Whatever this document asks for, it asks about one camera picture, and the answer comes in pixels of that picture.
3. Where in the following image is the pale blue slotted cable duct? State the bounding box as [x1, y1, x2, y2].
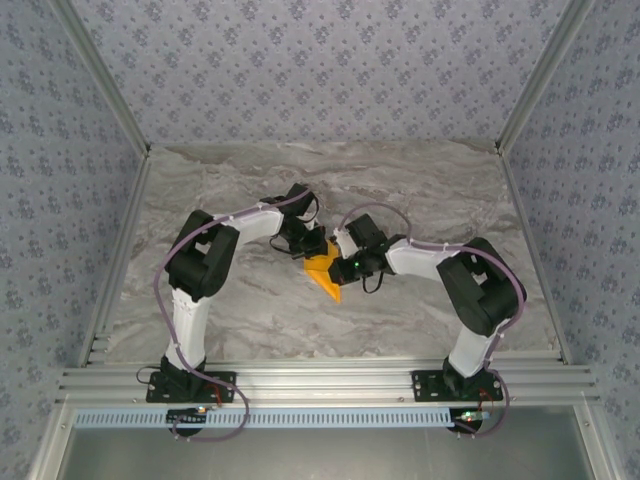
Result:
[74, 407, 481, 430]

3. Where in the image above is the left controller board with LED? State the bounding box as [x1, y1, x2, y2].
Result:
[167, 406, 209, 427]

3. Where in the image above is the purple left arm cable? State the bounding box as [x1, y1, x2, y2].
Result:
[154, 192, 250, 443]

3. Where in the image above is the aluminium mounting rail beam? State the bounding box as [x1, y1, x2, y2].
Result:
[55, 363, 601, 405]

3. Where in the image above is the aluminium frame post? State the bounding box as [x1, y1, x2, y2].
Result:
[52, 0, 153, 157]
[495, 0, 599, 155]

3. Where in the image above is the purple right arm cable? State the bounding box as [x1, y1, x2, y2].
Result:
[339, 202, 529, 440]

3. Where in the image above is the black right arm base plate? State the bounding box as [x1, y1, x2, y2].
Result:
[410, 369, 504, 404]

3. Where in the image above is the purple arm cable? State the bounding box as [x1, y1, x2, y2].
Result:
[154, 192, 250, 443]
[339, 202, 529, 440]

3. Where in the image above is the grey metal sheet panel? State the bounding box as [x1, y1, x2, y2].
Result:
[59, 427, 599, 480]

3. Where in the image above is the controller board with led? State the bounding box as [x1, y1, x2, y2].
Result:
[167, 406, 209, 427]
[451, 407, 494, 432]

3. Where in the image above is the aluminium table side rail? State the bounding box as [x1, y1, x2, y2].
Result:
[498, 152, 572, 365]
[78, 153, 153, 367]

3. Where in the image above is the right controller board with LED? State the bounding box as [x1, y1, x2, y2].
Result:
[451, 407, 494, 432]

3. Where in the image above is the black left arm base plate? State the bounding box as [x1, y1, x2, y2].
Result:
[145, 370, 238, 404]

